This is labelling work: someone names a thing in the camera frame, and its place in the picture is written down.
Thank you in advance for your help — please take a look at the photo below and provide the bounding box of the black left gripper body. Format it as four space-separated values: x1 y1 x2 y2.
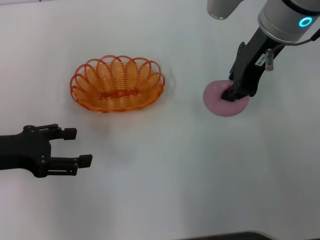
0 125 53 179

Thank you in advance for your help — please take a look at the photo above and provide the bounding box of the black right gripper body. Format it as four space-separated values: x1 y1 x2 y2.
229 26 285 99

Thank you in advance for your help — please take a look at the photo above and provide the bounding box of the pink foam peach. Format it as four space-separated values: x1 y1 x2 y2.
202 79 250 118

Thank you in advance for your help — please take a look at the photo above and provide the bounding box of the orange wire basket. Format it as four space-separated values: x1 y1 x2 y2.
69 54 166 114

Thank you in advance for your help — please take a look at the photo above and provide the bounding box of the dark robot torso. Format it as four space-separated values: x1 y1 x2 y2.
178 230 320 240

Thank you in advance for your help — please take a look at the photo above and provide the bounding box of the right wrist cable with connector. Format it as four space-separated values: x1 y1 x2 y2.
264 31 320 72

